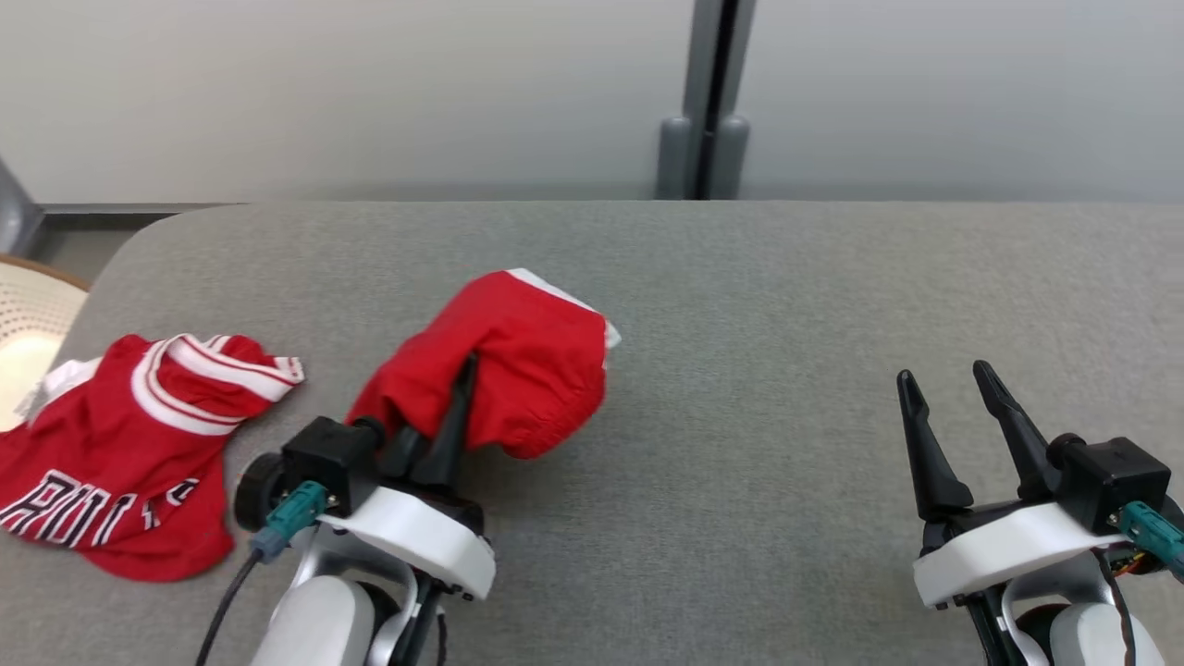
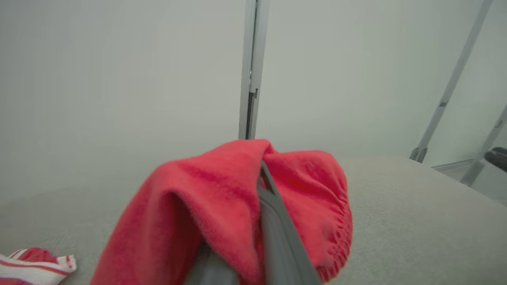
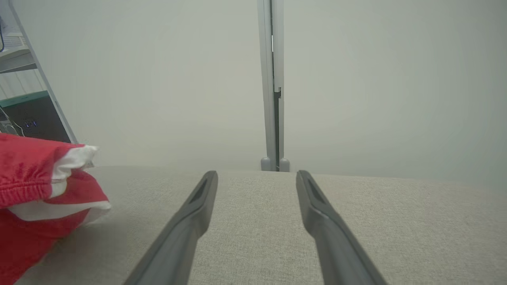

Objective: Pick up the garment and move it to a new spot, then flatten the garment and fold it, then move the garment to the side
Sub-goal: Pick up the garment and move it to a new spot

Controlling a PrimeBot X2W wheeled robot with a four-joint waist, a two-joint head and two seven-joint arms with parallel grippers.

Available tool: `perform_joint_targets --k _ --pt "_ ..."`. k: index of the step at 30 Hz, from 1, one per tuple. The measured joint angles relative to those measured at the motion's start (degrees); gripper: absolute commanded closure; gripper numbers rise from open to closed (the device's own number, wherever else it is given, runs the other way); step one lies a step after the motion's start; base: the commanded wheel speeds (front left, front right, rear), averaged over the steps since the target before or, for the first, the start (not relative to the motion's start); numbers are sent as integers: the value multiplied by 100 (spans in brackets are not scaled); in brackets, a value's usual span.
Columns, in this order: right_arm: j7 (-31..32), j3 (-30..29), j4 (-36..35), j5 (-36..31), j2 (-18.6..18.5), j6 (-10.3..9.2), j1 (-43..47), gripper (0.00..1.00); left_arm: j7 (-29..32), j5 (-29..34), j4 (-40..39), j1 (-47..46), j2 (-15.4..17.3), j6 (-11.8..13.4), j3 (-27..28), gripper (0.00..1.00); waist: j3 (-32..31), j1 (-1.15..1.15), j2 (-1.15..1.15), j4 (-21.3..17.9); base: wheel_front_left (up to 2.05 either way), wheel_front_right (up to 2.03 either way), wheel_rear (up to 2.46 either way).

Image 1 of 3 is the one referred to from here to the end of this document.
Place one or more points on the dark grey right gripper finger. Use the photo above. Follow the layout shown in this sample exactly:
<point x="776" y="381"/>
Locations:
<point x="1022" y="439"/>
<point x="930" y="462"/>

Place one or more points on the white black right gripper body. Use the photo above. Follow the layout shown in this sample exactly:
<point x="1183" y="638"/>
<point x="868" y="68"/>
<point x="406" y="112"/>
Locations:
<point x="999" y="550"/>

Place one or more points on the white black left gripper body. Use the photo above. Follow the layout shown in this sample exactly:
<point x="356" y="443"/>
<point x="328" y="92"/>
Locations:
<point x="425" y="541"/>

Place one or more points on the grey partition post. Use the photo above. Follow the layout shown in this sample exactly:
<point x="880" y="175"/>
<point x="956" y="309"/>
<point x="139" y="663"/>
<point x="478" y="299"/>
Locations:
<point x="708" y="139"/>

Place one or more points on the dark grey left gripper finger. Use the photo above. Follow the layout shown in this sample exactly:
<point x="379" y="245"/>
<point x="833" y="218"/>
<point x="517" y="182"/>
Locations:
<point x="451" y="435"/>
<point x="404" y="453"/>

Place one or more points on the red basketball jersey with lettering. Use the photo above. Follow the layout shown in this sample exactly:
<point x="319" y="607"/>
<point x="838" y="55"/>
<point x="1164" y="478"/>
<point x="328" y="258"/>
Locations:
<point x="102" y="444"/>

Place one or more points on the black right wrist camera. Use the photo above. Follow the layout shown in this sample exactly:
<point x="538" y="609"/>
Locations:
<point x="1110" y="476"/>

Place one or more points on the white woven laundry basket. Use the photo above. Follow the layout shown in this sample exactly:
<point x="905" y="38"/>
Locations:
<point x="32" y="324"/>

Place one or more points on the red shorts with white stripe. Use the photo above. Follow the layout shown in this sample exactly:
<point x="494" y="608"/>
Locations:
<point x="527" y="370"/>

